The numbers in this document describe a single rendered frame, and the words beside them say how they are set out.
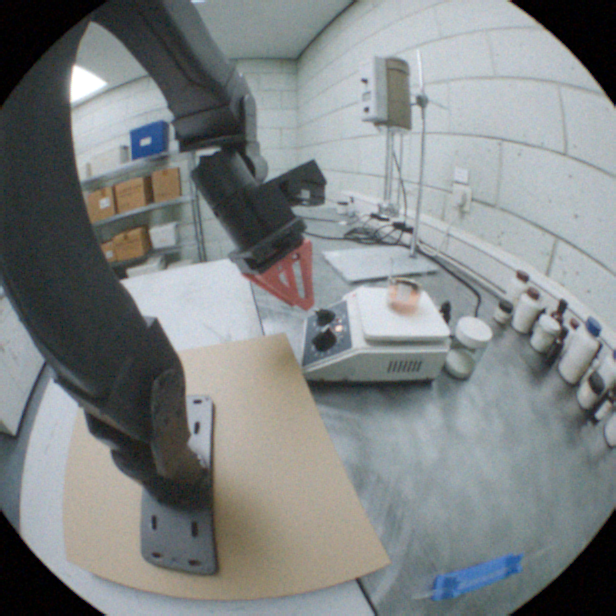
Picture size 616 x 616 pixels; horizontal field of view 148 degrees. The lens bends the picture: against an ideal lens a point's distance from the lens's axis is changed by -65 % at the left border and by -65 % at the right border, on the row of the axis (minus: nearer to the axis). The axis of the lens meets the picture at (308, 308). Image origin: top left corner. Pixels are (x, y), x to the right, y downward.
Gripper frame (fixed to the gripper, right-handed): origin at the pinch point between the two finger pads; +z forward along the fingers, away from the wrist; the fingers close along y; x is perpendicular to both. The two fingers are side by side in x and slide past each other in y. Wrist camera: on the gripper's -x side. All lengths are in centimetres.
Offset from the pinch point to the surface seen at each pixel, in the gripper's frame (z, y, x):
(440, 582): 16.3, -30.0, 14.4
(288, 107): -88, 173, -162
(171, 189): -66, 193, -27
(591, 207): 11, -38, -58
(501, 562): 20.0, -35.1, 9.9
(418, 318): 9.5, -8.2, -9.9
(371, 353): 8.4, -6.7, -1.7
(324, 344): 6.8, -0.8, 0.6
